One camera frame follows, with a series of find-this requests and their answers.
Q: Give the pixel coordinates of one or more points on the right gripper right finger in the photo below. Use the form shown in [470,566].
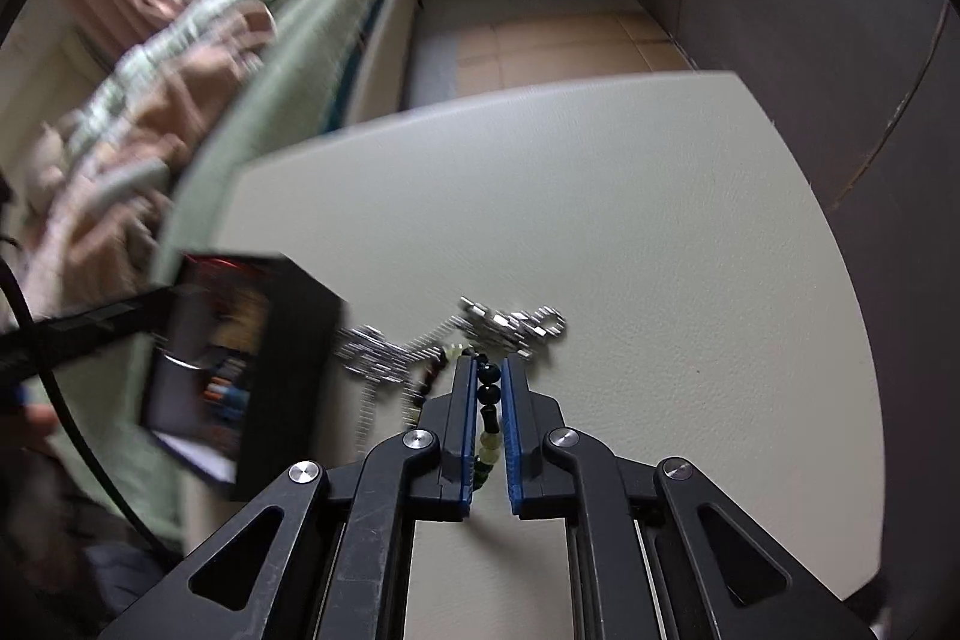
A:
[655,551]

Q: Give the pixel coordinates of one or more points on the light green duvet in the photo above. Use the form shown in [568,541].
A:
[123,87]

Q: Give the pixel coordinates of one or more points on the pink fleece blanket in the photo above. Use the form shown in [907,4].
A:
[95,217]

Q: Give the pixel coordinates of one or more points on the black jewelry box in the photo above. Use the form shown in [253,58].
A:
[234,387]

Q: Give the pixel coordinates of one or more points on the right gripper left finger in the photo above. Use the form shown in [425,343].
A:
[323,553]

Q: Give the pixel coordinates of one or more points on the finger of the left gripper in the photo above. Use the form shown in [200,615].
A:
[47,344]

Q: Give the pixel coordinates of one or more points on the left hand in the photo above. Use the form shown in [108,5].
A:
[40,419]

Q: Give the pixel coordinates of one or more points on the green bed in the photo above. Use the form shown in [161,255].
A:
[292,97]

